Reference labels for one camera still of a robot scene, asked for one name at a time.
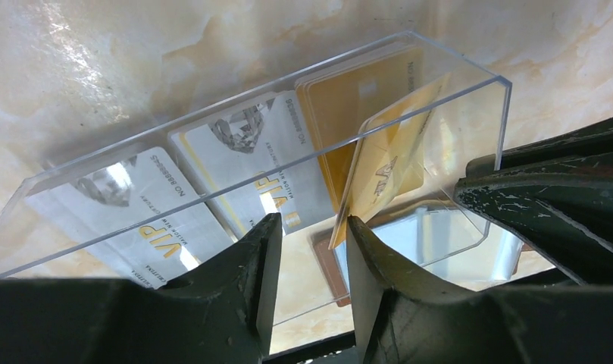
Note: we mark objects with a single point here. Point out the silver vip card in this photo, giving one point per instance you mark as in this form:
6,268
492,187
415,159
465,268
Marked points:
138,198
254,158

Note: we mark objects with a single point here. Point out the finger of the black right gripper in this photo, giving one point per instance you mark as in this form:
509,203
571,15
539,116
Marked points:
556,195

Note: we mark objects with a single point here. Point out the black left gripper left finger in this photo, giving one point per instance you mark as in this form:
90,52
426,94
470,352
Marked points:
220,312

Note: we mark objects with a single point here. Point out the clear plastic card box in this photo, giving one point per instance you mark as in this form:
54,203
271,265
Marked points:
468,122

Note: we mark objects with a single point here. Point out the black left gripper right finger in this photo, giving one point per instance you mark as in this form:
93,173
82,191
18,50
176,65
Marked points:
403,313

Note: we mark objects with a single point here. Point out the brown leather card holder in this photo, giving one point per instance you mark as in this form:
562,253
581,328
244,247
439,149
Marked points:
455,245

